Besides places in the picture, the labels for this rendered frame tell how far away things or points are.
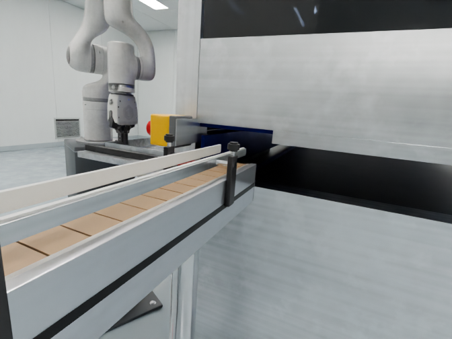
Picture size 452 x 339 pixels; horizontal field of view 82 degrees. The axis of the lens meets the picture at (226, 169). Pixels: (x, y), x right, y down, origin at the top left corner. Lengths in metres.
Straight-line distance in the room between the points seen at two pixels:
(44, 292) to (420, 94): 0.59
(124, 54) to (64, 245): 0.77
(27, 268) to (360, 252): 0.57
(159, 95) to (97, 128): 6.56
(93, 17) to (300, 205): 1.05
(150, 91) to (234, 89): 7.43
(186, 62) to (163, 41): 7.22
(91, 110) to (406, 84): 1.14
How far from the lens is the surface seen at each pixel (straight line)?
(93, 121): 1.31
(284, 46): 0.61
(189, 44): 0.70
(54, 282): 0.24
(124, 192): 0.29
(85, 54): 1.30
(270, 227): 0.65
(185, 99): 0.69
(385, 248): 0.64
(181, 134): 0.61
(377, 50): 0.59
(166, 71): 7.73
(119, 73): 0.96
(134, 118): 1.01
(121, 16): 1.01
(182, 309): 0.57
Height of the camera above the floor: 1.05
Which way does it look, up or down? 13 degrees down
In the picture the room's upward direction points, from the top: 4 degrees clockwise
